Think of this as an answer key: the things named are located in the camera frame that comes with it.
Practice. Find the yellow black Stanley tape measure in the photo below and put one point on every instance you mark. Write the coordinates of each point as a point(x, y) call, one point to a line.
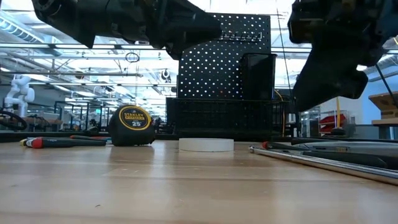
point(132, 130)

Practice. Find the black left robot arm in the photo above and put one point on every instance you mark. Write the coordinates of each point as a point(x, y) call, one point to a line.
point(77, 18)

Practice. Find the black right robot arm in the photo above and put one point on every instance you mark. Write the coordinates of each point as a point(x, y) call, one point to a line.
point(388, 15)

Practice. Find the grey utility knife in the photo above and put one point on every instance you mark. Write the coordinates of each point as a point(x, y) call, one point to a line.
point(357, 148)

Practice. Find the black screwdriver red cap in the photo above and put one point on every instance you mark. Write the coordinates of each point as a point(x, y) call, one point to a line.
point(280, 145)
point(68, 142)

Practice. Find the black plastic pegboard bin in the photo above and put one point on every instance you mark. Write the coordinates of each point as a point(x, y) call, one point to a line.
point(258, 77)

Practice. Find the light wooden bench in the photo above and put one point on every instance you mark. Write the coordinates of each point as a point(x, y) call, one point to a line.
point(385, 105)

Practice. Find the black metal pegboard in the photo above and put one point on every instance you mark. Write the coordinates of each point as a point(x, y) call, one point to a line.
point(211, 77)

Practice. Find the metal hook rail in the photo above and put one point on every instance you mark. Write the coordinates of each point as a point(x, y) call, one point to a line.
point(245, 37)

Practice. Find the white tape roll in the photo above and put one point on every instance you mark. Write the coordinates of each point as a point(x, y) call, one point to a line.
point(205, 145)

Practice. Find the small black red screwdriver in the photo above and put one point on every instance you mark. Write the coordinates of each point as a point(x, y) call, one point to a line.
point(81, 137)

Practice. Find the chrome telescoping rod tool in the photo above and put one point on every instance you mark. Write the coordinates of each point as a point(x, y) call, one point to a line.
point(326, 165)

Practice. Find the black metal rack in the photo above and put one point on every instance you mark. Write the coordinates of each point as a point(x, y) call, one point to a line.
point(87, 116)

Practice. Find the black screwdriver yellow cap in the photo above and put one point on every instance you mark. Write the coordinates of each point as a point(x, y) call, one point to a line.
point(22, 142)

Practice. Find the red storage bins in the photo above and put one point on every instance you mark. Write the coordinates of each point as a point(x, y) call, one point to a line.
point(332, 119)

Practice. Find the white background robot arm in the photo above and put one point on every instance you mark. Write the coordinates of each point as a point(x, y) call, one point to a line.
point(20, 90)

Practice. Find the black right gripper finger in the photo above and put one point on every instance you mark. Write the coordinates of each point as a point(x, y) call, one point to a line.
point(329, 74)

